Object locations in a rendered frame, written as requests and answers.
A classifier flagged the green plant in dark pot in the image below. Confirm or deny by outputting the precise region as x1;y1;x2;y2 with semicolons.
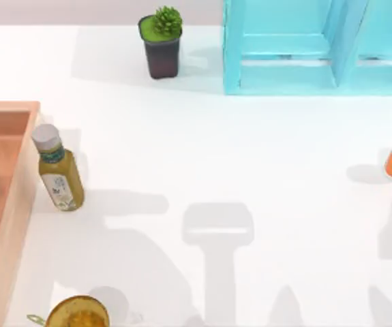
138;5;184;80

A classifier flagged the light blue rack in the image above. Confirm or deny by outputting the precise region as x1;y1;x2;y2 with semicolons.
222;0;392;97

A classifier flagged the green bottle with grey cap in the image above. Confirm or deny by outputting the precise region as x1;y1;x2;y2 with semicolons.
31;123;85;213

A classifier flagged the yellow-green cup with handle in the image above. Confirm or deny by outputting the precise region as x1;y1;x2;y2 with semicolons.
26;295;111;327

